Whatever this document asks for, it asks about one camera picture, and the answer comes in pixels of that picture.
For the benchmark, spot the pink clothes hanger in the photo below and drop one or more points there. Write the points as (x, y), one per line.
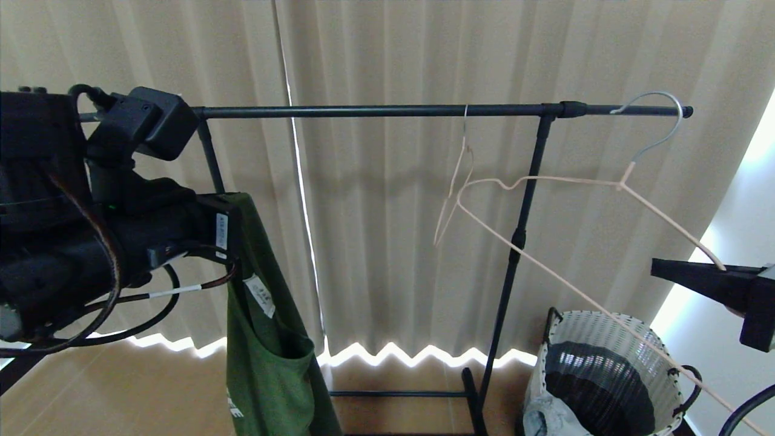
(666, 219)
(449, 194)

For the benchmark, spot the beige curtain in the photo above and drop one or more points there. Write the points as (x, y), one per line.
(393, 242)

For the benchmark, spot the white laundry basket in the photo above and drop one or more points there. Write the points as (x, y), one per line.
(636, 339)

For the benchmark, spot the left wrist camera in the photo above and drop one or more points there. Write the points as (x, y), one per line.
(157, 121)

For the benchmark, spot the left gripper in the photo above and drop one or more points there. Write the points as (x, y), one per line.
(169, 230)

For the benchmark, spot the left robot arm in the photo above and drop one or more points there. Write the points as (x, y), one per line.
(36, 181)

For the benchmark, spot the black clothes rack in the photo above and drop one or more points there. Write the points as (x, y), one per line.
(363, 111)

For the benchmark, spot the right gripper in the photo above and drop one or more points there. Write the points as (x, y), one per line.
(760, 309)

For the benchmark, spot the pale grey shorts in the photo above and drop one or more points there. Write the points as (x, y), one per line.
(545, 421)

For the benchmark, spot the green long-sleeved shirt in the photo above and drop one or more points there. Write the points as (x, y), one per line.
(266, 375)

